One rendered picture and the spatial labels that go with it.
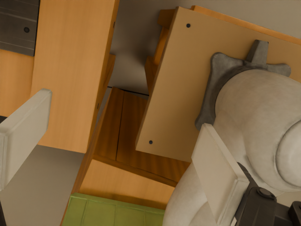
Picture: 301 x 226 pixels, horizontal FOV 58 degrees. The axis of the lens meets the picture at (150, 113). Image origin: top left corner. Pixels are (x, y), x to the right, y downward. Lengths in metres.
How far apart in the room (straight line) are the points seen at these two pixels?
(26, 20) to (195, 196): 0.46
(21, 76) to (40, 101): 0.48
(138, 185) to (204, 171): 0.67
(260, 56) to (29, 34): 0.47
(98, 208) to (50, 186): 1.07
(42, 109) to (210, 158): 0.11
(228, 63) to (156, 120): 0.20
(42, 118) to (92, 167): 0.64
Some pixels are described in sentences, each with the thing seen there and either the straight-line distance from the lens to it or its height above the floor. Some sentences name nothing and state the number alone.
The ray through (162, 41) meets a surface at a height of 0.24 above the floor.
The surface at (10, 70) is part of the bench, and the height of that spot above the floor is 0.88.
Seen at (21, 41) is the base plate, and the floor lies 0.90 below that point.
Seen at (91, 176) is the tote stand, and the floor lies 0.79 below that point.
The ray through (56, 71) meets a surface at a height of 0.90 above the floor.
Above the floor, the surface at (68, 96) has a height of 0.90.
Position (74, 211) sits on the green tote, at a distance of 0.81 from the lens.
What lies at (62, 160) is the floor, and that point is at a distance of 1.76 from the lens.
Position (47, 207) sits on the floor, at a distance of 1.99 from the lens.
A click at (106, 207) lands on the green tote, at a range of 0.84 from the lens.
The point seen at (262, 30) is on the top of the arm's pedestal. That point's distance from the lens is 0.68.
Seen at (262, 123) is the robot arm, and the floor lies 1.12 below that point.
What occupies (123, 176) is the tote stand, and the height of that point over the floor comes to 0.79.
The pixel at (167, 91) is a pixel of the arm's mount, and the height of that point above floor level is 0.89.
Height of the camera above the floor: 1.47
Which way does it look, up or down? 69 degrees down
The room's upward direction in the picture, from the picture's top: 171 degrees clockwise
